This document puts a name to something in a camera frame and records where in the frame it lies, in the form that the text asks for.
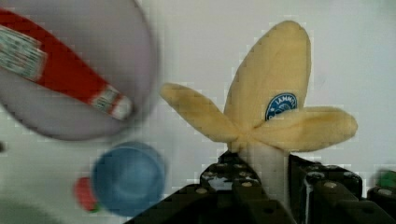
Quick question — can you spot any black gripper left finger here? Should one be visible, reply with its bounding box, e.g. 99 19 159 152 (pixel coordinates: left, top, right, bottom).
124 152 296 224

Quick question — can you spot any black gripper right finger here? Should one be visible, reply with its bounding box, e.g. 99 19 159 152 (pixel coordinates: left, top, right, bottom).
288 155 396 224

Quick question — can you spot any yellow plush peeled banana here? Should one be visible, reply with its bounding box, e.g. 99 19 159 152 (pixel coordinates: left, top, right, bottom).
160 21 358 206

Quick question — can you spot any blue bowl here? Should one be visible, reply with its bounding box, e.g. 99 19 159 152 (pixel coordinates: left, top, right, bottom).
91 142 165 217

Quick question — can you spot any red strawberry near bowl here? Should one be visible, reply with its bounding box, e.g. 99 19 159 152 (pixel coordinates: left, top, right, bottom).
73 176 99 213

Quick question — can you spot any grey round plate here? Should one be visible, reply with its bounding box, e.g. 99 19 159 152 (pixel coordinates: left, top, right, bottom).
1 0 158 141

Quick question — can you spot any red ketchup bottle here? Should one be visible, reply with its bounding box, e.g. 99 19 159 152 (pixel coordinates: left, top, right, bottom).
0 8 134 120

